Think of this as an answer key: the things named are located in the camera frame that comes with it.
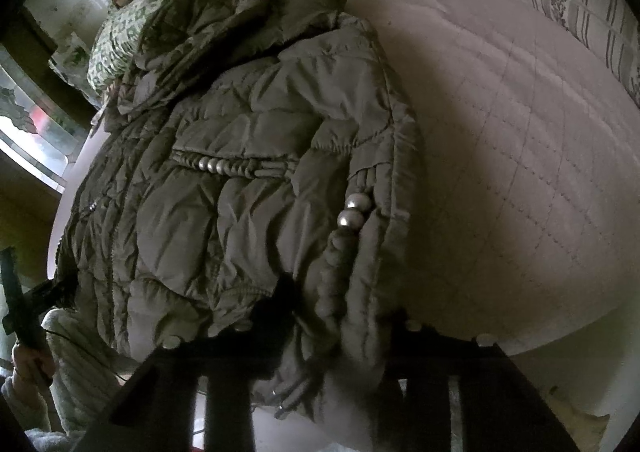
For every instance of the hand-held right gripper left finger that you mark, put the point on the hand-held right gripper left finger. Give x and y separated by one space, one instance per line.
225 382

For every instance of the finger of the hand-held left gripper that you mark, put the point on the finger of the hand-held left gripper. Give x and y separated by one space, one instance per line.
50 292

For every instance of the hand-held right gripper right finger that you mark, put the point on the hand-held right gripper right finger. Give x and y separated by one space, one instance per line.
450 382

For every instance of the grey-green quilted jacket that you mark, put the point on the grey-green quilted jacket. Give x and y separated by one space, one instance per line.
250 157

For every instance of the white fleece sleeved forearm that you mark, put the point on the white fleece sleeved forearm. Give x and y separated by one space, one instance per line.
30 412

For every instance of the person's left hand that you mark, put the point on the person's left hand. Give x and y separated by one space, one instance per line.
27 364

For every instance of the window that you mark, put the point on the window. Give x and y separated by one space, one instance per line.
35 122

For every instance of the white leaf print pillow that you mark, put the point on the white leaf print pillow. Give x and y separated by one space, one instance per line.
72 57

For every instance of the green patterned pillow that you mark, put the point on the green patterned pillow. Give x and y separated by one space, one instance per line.
120 47

